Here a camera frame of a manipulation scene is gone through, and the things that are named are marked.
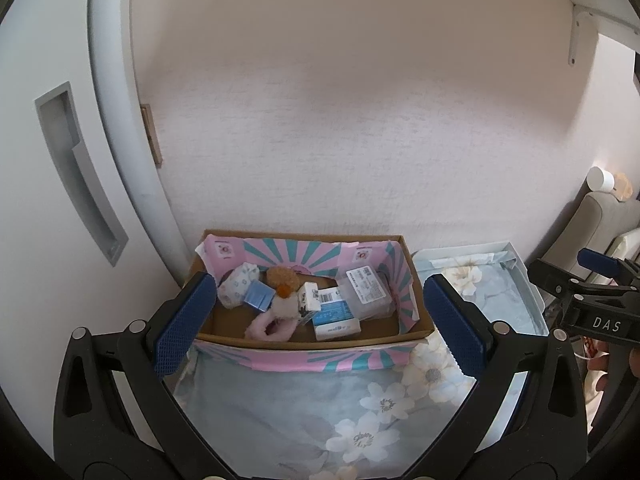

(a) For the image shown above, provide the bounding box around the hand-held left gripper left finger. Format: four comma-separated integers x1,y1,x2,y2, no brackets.
52,271,236,480

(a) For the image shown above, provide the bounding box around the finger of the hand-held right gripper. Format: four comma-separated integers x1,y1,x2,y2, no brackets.
576,247,640,283
529,258,640,302

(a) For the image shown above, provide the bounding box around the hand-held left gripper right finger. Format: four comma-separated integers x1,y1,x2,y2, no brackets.
407,273,588,480

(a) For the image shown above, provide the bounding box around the small blue box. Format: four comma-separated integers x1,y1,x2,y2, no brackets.
242,280,277,313

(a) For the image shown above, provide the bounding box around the pink fluffy plush item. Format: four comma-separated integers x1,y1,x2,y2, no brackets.
244,296,301,343

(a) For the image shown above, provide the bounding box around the clear plastic packet white label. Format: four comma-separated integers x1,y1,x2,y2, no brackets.
334,266,393,322

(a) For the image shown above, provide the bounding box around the brown plush toy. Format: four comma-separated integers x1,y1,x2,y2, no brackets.
265,266,301,301

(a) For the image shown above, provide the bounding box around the floral patterned packet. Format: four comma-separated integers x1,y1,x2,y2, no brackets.
297,282,322,323

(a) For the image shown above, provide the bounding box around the pink teal striped cardboard box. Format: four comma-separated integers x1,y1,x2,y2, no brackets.
187,229,436,375

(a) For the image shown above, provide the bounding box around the beige padded headboard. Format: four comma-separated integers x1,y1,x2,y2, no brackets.
542,192,640,271

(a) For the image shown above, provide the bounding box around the pink white cloth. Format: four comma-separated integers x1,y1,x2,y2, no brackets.
582,335,615,433

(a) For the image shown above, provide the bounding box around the white blue patterned tissue pack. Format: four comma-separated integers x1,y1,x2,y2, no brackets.
217,262,261,309

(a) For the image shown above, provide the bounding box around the white cup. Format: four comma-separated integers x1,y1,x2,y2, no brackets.
586,165,616,195

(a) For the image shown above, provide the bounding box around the white blue labelled box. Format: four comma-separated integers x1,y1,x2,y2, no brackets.
312,287,362,342

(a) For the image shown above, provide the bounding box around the light blue floral blanket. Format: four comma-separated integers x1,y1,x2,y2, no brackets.
172,241,547,480

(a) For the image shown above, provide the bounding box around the white wardrobe door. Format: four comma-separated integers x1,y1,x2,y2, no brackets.
0,0,196,411

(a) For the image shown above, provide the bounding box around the grey recessed door handle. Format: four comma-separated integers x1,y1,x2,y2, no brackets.
34,81,128,267

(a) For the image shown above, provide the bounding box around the brown wooden wall strip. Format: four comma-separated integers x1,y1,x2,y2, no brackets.
140,103,165,166

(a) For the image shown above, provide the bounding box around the white shelf bracket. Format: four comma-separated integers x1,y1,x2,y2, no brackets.
566,4,640,67

